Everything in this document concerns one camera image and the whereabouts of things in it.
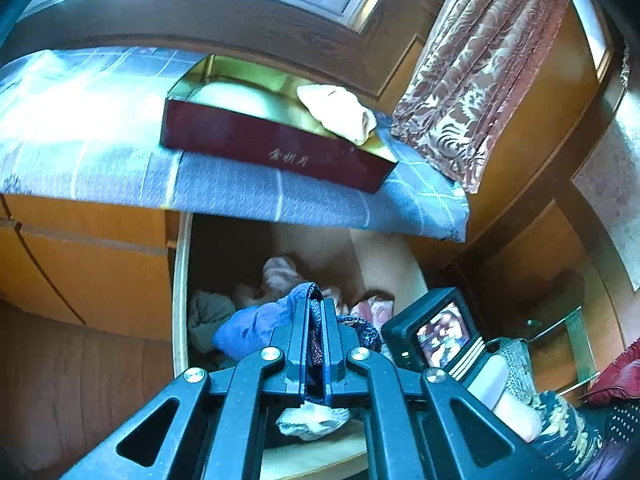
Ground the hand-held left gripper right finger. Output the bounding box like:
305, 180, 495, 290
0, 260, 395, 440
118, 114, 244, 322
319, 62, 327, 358
320, 297, 571, 480

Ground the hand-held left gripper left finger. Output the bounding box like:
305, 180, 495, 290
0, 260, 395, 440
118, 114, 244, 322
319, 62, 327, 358
60, 297, 313, 480

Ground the blue sock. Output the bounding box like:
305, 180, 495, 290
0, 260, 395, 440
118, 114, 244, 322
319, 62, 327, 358
214, 281, 328, 406

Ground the white cloth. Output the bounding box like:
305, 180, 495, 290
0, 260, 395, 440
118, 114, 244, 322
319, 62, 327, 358
276, 402, 352, 442

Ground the wooden drawer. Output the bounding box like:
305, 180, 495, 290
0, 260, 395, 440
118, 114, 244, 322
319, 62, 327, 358
171, 211, 431, 480

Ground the grey-green sock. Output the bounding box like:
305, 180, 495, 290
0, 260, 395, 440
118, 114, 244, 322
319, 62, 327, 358
187, 290, 237, 356

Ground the dark red tin box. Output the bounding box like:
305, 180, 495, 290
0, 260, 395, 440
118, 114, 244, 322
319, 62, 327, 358
160, 55, 399, 195

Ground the cream cloth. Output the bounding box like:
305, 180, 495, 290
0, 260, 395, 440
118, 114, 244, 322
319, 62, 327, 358
296, 84, 378, 146

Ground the person's right forearm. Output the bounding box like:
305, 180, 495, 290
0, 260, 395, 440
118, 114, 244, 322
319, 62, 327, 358
500, 342, 608, 480

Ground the person's right hand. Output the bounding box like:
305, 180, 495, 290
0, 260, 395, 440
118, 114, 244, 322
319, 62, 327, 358
492, 389, 544, 443

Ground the glass side table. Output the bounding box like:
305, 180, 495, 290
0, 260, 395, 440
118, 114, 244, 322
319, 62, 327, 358
525, 305, 601, 398

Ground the blue checked cloth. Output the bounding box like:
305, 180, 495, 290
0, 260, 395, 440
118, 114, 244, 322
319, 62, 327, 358
0, 46, 471, 243

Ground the red cushion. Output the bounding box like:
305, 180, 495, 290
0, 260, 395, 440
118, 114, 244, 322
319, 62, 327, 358
582, 337, 640, 407

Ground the wooden cabinet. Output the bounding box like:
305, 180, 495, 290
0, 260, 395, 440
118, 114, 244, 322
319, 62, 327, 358
0, 192, 183, 341

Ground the dark dotted cloth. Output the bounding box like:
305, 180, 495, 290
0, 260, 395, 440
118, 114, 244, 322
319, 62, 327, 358
605, 400, 640, 443

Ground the brown patterned curtain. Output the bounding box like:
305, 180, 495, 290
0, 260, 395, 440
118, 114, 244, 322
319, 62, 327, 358
390, 0, 576, 196

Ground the wooden wardrobe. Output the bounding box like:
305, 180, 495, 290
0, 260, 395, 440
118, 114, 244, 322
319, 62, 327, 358
465, 0, 631, 341

